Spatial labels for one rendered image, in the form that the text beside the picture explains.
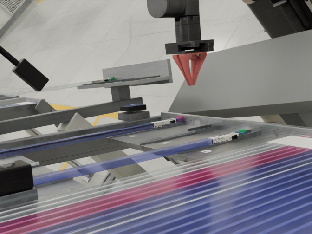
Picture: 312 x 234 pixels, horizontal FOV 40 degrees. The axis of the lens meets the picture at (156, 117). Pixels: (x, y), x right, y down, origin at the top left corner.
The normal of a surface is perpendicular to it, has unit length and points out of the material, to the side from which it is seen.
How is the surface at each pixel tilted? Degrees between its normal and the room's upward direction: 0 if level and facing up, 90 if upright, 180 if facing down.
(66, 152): 90
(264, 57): 0
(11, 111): 90
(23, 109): 90
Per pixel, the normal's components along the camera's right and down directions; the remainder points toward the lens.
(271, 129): -0.82, 0.14
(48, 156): 0.57, 0.07
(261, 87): -0.63, -0.60
